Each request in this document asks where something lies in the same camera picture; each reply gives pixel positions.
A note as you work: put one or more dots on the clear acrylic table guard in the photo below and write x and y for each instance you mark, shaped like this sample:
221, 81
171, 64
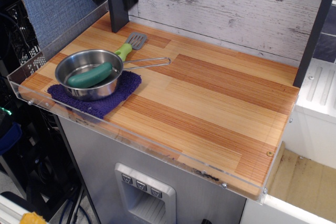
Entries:
213, 111

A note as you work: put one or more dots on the silver toy fridge cabinet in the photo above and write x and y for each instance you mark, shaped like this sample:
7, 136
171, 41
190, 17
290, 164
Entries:
96, 154

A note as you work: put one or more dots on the silver pot with wire handle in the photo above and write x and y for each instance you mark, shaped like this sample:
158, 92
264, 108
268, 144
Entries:
86, 60

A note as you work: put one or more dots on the black plastic crate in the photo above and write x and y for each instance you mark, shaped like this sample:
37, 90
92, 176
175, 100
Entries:
20, 32

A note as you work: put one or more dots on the blue fabric panel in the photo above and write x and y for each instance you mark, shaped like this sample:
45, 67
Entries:
53, 19

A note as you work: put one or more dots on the white toy sink unit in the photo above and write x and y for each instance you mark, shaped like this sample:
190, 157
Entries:
301, 185

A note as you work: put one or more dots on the green handled grey spatula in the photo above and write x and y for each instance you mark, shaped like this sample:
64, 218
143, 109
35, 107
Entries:
135, 41

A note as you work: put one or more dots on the purple knitted cloth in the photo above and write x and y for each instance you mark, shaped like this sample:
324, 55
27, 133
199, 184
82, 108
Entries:
130, 81

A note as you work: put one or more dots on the green toy cucumber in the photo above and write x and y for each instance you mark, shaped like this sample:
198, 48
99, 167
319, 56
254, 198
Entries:
90, 78

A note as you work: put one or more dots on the dark right vertical post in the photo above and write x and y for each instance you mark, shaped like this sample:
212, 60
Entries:
312, 42

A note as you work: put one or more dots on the dark vertical post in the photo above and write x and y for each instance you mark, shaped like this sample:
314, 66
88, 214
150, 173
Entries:
312, 42
118, 16

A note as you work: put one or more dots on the dark left vertical post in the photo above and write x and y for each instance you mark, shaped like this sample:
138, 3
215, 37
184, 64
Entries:
118, 16

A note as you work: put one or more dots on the grey dispenser button panel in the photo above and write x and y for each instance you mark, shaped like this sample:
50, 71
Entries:
145, 199

